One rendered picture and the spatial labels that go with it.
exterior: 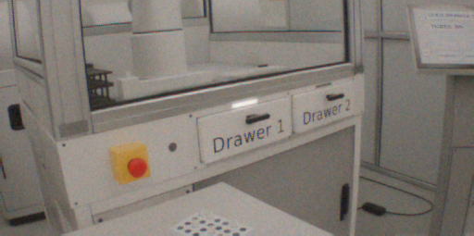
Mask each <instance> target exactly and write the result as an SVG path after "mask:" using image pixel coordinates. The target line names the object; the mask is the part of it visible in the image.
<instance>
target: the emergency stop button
mask: <svg viewBox="0 0 474 236"><path fill-rule="evenodd" d="M128 169H129V173H130V174H131V176H132V177H133V178H135V179H138V178H141V177H142V176H143V175H144V174H145V173H146V171H147V163H146V162H145V161H144V160H143V159H141V158H135V159H133V160H132V161H131V162H130V163H129V165H128Z"/></svg>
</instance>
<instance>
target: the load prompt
mask: <svg viewBox="0 0 474 236"><path fill-rule="evenodd" d="M424 11H425V14H426V20H430V19H434V20H441V19H442V20H459V21H462V20H465V21H474V11H472V12H470V11H456V10H454V11H450V10H444V11H442V10H426V9H424Z"/></svg>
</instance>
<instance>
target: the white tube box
mask: <svg viewBox="0 0 474 236"><path fill-rule="evenodd" d="M193 219H198V220H199V227H198V228H196V229H194V228H193V227H192V220H193ZM208 226H214V227H215V234H214V235H208V233H207V227H208ZM170 236H254V229H253V228H252V227H249V226H246V225H244V224H242V223H239V222H237V228H236V229H232V228H231V225H230V220H228V219H226V218H224V217H220V216H217V215H214V214H213V218H212V219H209V220H208V219H206V211H205V216H204V217H199V216H198V212H196V213H195V214H194V215H192V216H191V217H187V218H186V219H184V220H183V221H182V222H179V223H178V224H176V225H175V226H173V227H170Z"/></svg>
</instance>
